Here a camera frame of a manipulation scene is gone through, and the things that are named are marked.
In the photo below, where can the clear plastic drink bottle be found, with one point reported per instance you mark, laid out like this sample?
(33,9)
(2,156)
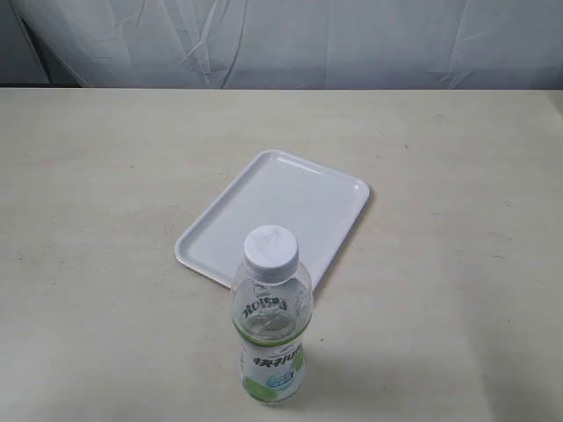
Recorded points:
(272,304)

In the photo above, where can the white rectangular plastic tray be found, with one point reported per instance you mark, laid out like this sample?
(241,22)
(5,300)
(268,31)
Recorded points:
(318,204)

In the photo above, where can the white backdrop curtain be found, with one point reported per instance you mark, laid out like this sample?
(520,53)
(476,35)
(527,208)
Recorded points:
(290,45)

